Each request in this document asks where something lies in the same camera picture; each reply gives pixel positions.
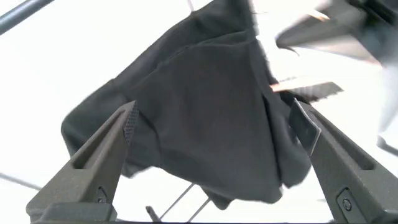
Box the black garment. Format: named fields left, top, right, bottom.
left=60, top=0, right=313, bottom=211

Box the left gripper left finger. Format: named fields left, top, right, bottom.
left=26, top=101, right=139, bottom=222

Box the black clothes rack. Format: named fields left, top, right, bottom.
left=0, top=0, right=212, bottom=223

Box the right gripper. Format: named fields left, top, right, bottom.
left=275, top=0, right=398, bottom=65

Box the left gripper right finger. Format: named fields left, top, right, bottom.
left=287, top=98, right=398, bottom=222

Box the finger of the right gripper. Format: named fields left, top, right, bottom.
left=272, top=81, right=345, bottom=103

